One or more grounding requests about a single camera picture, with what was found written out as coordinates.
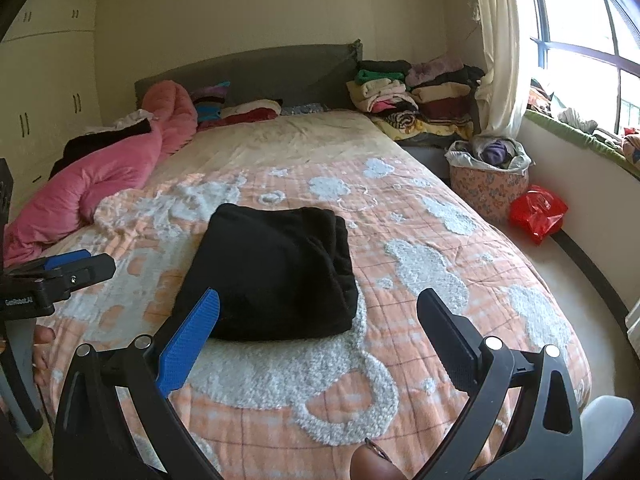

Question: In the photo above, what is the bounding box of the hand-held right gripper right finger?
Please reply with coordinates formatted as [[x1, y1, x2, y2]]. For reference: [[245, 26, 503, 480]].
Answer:
[[412, 287, 586, 480]]

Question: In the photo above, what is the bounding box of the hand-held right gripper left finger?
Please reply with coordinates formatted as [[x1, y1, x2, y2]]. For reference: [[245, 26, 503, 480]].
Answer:
[[52, 287, 223, 480]]

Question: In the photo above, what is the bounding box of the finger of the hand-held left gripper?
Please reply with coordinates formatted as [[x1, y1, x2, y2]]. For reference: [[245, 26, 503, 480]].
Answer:
[[42, 249, 93, 272], [52, 253, 117, 306]]

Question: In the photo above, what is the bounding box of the black sweater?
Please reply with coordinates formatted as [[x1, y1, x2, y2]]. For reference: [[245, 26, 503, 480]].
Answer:
[[170, 202, 360, 343]]

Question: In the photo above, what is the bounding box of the stack of folded clothes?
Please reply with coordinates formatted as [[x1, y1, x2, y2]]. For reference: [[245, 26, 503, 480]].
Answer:
[[346, 56, 486, 148]]

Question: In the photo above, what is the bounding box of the loose colourful clothes pile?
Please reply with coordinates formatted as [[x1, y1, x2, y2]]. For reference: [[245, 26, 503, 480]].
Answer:
[[530, 77, 640, 163]]

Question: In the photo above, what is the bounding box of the person's left hand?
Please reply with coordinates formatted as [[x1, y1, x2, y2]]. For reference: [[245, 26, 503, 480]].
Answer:
[[31, 324, 57, 391]]

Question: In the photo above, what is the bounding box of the person's right hand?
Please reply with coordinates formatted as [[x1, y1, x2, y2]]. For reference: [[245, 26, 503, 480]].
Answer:
[[350, 437, 403, 480]]

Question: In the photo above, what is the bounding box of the pink quilt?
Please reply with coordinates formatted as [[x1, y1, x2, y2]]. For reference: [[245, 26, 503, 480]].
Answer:
[[2, 81, 198, 267]]

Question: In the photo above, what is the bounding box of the peach patterned bed blanket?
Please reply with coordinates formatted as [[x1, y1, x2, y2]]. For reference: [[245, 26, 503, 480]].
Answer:
[[5, 110, 593, 480]]

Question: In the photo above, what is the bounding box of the black garment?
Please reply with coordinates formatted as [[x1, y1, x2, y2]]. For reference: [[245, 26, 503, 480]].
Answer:
[[49, 119, 153, 181]]

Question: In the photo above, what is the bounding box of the floral laundry basket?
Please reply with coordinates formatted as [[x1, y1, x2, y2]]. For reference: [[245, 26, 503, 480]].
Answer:
[[445, 136, 532, 226]]

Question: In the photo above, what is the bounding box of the red plastic bag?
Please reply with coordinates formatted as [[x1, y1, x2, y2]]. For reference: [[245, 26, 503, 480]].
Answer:
[[509, 185, 569, 245]]

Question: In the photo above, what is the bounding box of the white cloth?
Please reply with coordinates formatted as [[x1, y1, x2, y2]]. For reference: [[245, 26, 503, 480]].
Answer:
[[112, 109, 153, 128]]

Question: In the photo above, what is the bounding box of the grey bedside cabinet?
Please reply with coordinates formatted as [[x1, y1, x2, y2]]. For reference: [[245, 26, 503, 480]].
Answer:
[[400, 142, 453, 178]]

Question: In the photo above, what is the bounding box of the cream wardrobe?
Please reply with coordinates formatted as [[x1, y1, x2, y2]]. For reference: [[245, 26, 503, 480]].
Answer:
[[0, 0, 98, 221]]

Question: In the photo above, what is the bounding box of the pale grey cloth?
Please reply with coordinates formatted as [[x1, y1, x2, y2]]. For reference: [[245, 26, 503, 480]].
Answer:
[[580, 394, 637, 480]]

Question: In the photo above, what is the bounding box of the striped pillow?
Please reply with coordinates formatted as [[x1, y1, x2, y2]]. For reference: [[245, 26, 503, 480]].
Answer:
[[189, 80, 232, 126]]

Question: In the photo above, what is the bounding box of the red and cream folded blanket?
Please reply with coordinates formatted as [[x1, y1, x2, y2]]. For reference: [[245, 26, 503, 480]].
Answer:
[[197, 99, 283, 131]]

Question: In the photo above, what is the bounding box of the green window sill cushion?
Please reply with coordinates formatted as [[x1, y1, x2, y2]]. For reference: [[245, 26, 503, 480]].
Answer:
[[522, 110, 640, 181]]

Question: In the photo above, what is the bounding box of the blue patterned cloth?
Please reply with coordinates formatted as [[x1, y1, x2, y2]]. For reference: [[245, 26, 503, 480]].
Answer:
[[280, 102, 331, 117]]

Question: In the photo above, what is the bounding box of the green bed headboard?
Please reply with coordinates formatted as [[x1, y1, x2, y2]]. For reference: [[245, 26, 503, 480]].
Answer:
[[134, 37, 363, 116]]

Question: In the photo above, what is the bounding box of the window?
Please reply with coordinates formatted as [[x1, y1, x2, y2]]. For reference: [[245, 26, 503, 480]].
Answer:
[[527, 0, 640, 136]]

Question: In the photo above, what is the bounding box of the cream curtain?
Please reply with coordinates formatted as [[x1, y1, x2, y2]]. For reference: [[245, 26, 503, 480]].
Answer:
[[470, 0, 533, 148]]

